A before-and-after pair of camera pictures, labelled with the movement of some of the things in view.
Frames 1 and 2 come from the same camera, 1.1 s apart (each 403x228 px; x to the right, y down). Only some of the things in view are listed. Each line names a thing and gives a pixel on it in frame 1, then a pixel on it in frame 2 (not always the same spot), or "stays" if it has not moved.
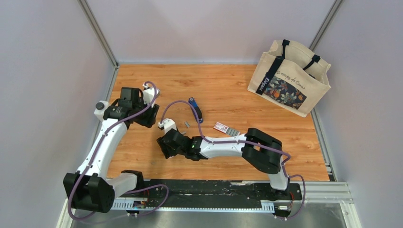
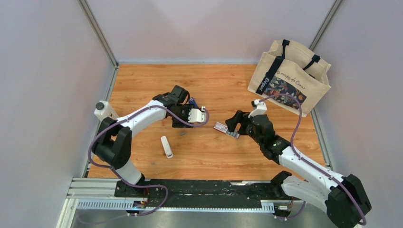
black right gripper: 166,148 -> 239,117
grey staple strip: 233,132 stays
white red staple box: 221,127 stays
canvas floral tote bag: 290,76 stays
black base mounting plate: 167,194 stays
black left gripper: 150,119 -> 177,124
